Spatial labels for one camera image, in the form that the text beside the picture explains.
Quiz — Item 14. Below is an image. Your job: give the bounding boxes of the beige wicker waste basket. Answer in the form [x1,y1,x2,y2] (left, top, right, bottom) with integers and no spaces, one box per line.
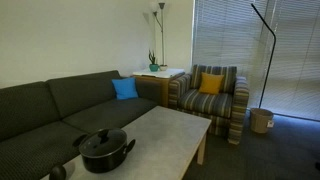
[250,108,273,134]

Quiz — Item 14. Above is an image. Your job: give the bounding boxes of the black plastic ladle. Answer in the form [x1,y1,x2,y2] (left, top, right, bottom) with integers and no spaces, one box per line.
[49,165,66,180]

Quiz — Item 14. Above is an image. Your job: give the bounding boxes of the black cooking pot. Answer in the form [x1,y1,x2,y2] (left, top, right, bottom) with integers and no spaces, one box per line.
[73,134,136,173]

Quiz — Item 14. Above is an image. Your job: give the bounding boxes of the dark grey fabric sofa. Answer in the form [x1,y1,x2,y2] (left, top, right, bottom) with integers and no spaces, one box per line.
[0,70,161,180]

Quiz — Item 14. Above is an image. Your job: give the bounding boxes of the white window blinds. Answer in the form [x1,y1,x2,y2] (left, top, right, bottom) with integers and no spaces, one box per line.
[192,0,320,120]

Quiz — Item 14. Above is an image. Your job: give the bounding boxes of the mustard yellow cushion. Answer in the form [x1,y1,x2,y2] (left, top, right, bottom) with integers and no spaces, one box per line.
[199,73,224,95]

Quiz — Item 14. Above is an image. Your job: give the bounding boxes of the black bent floor lamp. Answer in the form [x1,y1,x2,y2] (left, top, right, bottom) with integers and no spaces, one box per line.
[250,2,277,110]

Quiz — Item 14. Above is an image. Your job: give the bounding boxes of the small white bowl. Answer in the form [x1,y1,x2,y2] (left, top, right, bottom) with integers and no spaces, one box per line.
[159,65,168,71]

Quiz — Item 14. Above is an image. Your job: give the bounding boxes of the wooden side table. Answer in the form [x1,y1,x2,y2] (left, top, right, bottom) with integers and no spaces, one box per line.
[133,68,185,107]

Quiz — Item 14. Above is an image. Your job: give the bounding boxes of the striped armchair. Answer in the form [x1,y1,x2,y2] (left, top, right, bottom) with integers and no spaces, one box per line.
[168,64,249,145]

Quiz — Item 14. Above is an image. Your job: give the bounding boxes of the white floor lamp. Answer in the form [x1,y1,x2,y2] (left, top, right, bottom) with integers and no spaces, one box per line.
[149,0,166,66]

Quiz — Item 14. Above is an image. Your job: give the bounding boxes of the glass pot lid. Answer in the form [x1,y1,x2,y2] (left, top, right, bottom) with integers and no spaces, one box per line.
[79,129,127,158]

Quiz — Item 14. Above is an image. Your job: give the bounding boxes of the blue throw pillow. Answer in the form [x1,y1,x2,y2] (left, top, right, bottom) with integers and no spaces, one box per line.
[112,77,138,100]

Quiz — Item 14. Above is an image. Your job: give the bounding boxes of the teal potted plant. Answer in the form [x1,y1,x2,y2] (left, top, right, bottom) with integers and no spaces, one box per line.
[148,52,159,72]

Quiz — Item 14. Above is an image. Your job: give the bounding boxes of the grey coffee table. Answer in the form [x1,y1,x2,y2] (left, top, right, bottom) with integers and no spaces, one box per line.
[64,106,211,180]

